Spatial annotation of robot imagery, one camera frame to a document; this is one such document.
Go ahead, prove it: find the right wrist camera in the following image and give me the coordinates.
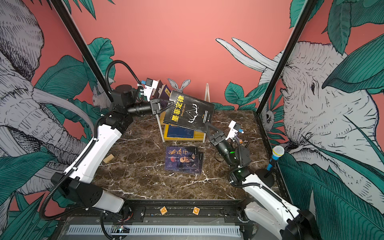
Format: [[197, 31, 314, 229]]
[[226, 120, 244, 140]]

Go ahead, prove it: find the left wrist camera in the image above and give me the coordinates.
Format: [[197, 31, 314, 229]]
[[138, 78, 159, 102]]

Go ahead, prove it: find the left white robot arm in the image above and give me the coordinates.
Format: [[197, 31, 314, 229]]
[[39, 90, 165, 222]]

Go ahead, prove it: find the black frame post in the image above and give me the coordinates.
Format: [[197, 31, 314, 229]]
[[256, 0, 318, 116], [51, 0, 113, 107]]

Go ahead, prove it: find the right black frame post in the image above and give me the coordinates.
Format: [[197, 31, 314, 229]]
[[256, 0, 318, 116]]

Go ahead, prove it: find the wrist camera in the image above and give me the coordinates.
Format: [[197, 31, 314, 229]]
[[138, 78, 159, 102], [226, 120, 244, 140]]

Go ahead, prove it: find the left black frame post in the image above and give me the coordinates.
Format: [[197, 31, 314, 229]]
[[51, 0, 113, 107]]

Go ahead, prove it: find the left orange sticker tag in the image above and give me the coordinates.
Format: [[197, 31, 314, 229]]
[[160, 207, 168, 215]]

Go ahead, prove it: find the white wooden two-tier shelf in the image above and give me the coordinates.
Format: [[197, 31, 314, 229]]
[[153, 81, 206, 143]]

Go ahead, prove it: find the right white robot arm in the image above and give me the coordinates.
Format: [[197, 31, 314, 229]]
[[205, 123, 322, 240]]

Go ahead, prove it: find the orange sticker tag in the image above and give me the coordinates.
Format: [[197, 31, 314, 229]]
[[193, 207, 200, 216], [160, 207, 168, 215]]

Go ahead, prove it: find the black book yellow title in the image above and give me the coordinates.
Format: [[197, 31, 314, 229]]
[[164, 91, 215, 133]]

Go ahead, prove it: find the blue book yellow label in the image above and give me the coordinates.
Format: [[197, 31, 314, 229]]
[[166, 125, 195, 139]]

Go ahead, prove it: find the small wooden block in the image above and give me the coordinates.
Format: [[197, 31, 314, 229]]
[[103, 154, 115, 164]]

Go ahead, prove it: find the purple book yellow label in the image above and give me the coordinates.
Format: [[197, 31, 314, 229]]
[[159, 85, 172, 100]]

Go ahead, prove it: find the white slotted cable duct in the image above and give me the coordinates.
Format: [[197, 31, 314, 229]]
[[66, 225, 242, 237]]

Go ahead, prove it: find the right orange sticker tag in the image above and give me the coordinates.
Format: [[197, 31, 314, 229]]
[[193, 207, 200, 216]]

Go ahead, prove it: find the blue microphone on stand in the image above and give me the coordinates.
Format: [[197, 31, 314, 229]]
[[256, 146, 285, 187]]

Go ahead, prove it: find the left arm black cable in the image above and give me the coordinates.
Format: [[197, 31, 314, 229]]
[[104, 59, 142, 94]]

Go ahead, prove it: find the dark purple bottom book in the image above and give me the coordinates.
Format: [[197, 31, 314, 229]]
[[165, 146, 204, 175]]

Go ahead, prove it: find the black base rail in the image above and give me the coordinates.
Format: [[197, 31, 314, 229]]
[[56, 197, 307, 224]]

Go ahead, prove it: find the small purple toy figure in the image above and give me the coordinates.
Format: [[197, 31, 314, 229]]
[[235, 137, 243, 145]]

